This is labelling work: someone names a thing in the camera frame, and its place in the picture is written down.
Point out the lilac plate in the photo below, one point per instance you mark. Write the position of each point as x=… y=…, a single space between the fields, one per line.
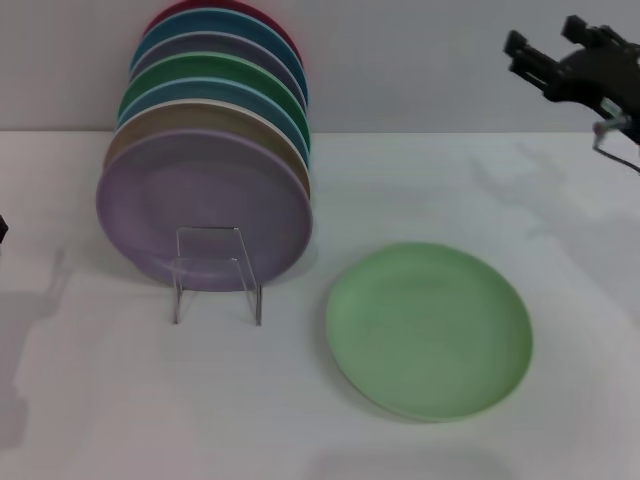
x=200 y=200

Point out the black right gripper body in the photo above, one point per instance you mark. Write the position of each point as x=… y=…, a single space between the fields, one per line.
x=600 y=75

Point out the light blue plate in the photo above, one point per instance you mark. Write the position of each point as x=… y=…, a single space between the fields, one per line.
x=200 y=90

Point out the teal blue plate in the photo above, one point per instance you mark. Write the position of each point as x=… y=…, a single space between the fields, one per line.
x=200 y=22

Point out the clear acrylic plate rack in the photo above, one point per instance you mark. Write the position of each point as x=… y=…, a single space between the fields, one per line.
x=258 y=305

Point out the dark red plate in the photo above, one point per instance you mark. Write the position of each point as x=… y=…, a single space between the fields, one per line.
x=287 y=32

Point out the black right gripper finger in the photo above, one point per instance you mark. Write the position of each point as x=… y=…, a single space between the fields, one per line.
x=530 y=57
x=592 y=34

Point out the beige plate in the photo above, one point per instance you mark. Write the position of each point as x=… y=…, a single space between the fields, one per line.
x=175 y=117

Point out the grey purple plate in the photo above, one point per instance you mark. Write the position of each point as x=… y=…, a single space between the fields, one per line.
x=210 y=42

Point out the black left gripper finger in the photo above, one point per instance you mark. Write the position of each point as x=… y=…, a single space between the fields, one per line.
x=3 y=229

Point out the light green plate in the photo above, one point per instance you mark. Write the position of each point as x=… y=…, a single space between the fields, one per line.
x=430 y=330

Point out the dark green plate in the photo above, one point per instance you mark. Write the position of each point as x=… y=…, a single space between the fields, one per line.
x=210 y=67

